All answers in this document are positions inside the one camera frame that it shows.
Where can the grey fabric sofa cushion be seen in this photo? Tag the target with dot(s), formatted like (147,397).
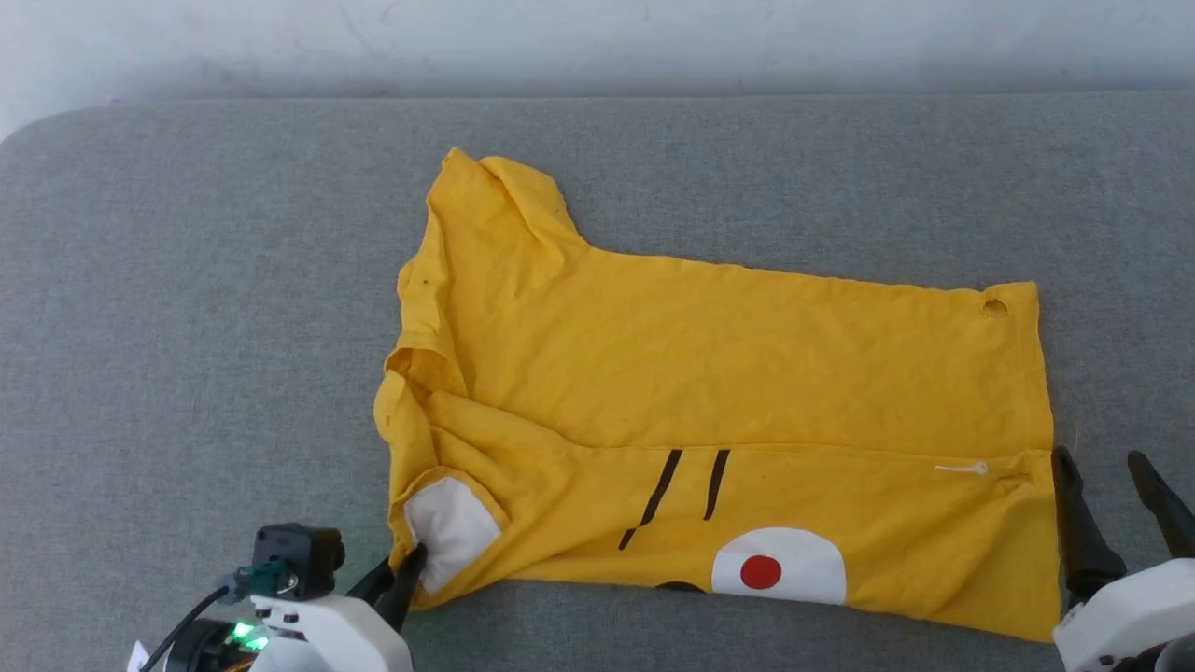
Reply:
(187,327)

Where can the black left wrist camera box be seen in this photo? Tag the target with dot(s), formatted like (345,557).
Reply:
(303,555)

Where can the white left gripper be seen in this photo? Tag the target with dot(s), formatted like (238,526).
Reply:
(336,639)

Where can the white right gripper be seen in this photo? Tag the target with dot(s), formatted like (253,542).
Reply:
(1130,616)

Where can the yellow t-shirt with print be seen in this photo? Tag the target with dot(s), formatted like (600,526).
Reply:
(728,392)

